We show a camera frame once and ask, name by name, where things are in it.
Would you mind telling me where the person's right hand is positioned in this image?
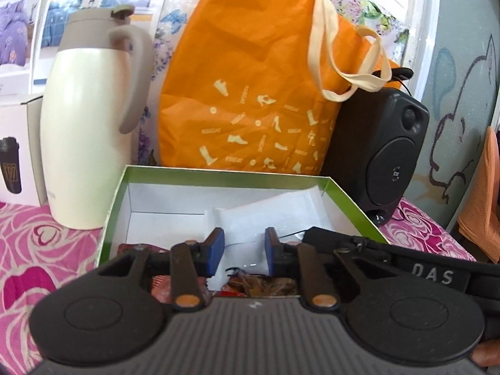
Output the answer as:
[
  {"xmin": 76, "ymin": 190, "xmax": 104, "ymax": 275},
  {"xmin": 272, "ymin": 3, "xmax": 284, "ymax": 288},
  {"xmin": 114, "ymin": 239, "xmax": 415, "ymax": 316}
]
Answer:
[{"xmin": 471, "ymin": 340, "xmax": 500, "ymax": 368}]

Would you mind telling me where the green cardboard box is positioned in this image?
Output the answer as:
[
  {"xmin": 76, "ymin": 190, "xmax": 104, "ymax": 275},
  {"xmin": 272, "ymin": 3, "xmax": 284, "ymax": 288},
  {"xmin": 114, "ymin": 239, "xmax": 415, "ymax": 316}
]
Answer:
[{"xmin": 96, "ymin": 165, "xmax": 400, "ymax": 282}]

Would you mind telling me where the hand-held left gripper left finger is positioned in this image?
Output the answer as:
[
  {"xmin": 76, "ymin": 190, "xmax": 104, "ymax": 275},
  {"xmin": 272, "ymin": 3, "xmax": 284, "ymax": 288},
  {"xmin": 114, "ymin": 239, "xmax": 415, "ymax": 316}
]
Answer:
[{"xmin": 97, "ymin": 227, "xmax": 226, "ymax": 311}]

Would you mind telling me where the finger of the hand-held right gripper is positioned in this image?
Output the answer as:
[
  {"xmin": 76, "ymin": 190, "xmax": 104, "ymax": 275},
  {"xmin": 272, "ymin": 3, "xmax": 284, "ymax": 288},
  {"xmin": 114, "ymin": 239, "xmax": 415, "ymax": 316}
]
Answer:
[{"xmin": 304, "ymin": 227, "xmax": 395, "ymax": 258}]

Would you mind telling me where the orange tote bag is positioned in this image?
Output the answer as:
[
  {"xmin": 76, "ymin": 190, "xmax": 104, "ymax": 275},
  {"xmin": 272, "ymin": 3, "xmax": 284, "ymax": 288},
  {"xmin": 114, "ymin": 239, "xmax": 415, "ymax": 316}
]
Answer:
[{"xmin": 158, "ymin": 0, "xmax": 403, "ymax": 174}]

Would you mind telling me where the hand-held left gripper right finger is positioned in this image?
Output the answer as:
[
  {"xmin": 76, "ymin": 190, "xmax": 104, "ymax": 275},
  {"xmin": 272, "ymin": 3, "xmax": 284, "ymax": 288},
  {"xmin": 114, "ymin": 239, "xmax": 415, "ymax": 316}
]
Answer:
[{"xmin": 264, "ymin": 227, "xmax": 395, "ymax": 310}]

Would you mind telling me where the white cup product box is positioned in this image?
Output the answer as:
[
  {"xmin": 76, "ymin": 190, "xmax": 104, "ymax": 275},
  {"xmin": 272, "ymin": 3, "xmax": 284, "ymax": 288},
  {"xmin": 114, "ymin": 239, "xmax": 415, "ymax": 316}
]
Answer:
[{"xmin": 0, "ymin": 94, "xmax": 49, "ymax": 207}]

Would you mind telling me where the black speaker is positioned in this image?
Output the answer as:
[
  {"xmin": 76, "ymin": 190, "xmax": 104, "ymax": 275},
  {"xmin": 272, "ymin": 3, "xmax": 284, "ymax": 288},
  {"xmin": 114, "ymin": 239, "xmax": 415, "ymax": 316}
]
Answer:
[{"xmin": 320, "ymin": 66, "xmax": 430, "ymax": 227}]

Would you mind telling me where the orange waffle cloth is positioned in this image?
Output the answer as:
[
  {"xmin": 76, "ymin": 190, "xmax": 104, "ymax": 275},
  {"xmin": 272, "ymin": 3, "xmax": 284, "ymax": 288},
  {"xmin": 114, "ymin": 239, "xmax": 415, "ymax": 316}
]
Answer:
[{"xmin": 458, "ymin": 126, "xmax": 500, "ymax": 264}]

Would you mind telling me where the purple bedding poster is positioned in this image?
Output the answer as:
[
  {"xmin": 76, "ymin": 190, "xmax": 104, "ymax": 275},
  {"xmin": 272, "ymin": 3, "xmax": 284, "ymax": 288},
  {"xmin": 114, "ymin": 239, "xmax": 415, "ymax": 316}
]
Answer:
[{"xmin": 0, "ymin": 0, "xmax": 53, "ymax": 96}]

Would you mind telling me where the red orange snack packet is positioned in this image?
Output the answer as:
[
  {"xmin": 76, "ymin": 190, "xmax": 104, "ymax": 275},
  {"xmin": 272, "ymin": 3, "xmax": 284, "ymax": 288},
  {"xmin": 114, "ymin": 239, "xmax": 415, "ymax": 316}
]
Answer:
[{"xmin": 117, "ymin": 243, "xmax": 173, "ymax": 305}]

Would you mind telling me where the cream thermos jug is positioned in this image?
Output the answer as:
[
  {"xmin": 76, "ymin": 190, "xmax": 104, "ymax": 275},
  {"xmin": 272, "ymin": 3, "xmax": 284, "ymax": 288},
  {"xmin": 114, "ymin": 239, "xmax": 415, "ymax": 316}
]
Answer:
[{"xmin": 39, "ymin": 5, "xmax": 154, "ymax": 230}]

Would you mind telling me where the pink rose tablecloth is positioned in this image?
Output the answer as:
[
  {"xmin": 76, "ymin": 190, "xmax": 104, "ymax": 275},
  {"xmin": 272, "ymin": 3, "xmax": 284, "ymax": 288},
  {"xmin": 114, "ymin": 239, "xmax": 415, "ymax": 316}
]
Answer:
[{"xmin": 0, "ymin": 197, "xmax": 477, "ymax": 375}]

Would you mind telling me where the clear orange-edged snack packet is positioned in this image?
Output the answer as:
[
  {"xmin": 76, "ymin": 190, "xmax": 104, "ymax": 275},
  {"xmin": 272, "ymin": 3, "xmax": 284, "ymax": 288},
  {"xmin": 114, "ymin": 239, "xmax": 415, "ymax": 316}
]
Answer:
[{"xmin": 219, "ymin": 269, "xmax": 302, "ymax": 300}]

